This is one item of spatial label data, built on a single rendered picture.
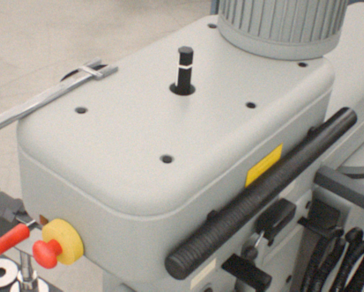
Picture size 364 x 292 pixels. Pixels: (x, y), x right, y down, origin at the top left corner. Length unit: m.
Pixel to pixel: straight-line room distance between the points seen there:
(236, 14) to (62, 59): 3.79
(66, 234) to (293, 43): 0.44
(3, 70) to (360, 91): 3.61
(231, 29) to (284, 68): 0.10
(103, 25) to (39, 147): 4.44
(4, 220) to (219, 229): 0.56
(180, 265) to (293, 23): 0.40
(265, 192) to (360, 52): 0.56
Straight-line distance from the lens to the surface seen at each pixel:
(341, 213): 1.35
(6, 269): 1.67
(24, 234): 0.94
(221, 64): 0.97
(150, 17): 5.38
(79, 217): 0.81
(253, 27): 0.99
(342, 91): 1.23
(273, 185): 0.89
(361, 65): 1.32
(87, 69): 0.92
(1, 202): 1.28
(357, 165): 1.38
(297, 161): 0.94
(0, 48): 4.92
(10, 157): 3.84
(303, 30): 0.98
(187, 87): 0.89
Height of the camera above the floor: 2.37
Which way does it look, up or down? 37 degrees down
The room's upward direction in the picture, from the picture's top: 5 degrees clockwise
